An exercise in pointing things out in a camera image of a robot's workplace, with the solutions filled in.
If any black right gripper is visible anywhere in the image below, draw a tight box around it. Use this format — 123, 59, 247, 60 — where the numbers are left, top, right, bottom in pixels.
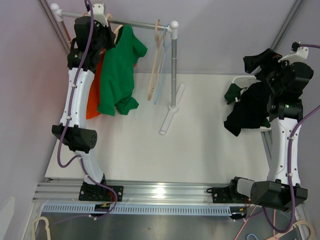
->
243, 49, 295, 95

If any green and white t shirt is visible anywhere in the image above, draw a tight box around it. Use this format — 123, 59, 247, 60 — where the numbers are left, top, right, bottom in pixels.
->
223, 83, 272, 128

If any black t shirt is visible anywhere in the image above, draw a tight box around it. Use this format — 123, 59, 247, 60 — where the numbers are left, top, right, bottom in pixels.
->
223, 81, 273, 138

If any beige wooden hanger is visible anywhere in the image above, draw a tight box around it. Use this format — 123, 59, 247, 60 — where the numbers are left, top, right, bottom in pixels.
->
147, 19, 165, 101
106, 13, 123, 44

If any light blue wire hanger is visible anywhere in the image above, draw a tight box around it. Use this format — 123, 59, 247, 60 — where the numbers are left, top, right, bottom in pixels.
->
153, 24, 170, 105

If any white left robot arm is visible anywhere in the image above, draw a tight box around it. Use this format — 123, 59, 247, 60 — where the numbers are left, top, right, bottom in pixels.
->
51, 16, 118, 202

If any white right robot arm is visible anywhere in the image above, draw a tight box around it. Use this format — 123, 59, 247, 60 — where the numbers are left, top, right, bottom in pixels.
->
227, 42, 314, 212

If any bright green t shirt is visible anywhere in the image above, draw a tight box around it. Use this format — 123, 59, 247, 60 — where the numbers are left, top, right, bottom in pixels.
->
97, 25, 148, 116

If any pink hanger on floor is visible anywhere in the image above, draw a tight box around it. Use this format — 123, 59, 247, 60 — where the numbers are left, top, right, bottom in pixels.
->
234, 206, 276, 240

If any blue hanger on floor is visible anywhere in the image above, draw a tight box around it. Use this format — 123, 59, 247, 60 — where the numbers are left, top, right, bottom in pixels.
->
246, 233, 259, 240

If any beige hanger on floor right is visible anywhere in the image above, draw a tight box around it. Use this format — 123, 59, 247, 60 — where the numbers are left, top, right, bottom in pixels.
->
266, 220, 316, 240

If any beige hanger on floor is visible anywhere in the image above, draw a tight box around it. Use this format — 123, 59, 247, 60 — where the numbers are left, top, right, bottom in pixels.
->
30, 216, 52, 240
266, 220, 316, 240

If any beige hanger on floor left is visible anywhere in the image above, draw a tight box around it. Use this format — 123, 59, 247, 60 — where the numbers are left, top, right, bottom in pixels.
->
30, 216, 52, 240

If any white perforated plastic basket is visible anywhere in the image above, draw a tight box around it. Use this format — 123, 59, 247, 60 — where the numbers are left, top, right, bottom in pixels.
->
231, 75, 271, 132

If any orange tank top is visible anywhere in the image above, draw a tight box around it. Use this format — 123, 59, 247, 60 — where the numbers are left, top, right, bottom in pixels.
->
86, 49, 139, 119

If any white metal clothes rack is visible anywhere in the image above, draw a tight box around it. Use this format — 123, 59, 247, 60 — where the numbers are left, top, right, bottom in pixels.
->
49, 2, 187, 136

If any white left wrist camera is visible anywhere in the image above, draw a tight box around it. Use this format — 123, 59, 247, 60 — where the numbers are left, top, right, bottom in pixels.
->
85, 3, 109, 27

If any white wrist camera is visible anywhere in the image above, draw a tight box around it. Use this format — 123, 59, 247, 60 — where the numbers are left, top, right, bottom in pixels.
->
85, 3, 109, 27
278, 42, 309, 64

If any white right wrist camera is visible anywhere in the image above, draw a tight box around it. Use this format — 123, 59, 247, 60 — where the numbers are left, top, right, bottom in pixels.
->
278, 42, 309, 64

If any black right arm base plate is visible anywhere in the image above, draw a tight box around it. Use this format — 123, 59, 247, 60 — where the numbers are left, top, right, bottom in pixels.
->
206, 186, 251, 204

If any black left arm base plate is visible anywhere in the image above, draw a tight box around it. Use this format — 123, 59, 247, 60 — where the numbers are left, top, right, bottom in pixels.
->
78, 182, 124, 202

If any aluminium mounting rail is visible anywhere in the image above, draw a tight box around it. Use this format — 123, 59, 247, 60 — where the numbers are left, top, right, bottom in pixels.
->
32, 179, 228, 205

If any white slotted cable duct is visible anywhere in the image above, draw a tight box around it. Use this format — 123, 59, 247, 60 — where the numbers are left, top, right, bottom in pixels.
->
42, 203, 245, 217

